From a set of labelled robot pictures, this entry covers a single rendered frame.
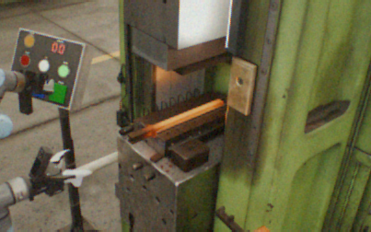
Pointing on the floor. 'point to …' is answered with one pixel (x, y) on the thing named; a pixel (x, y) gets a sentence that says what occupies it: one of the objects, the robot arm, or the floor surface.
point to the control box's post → (69, 164)
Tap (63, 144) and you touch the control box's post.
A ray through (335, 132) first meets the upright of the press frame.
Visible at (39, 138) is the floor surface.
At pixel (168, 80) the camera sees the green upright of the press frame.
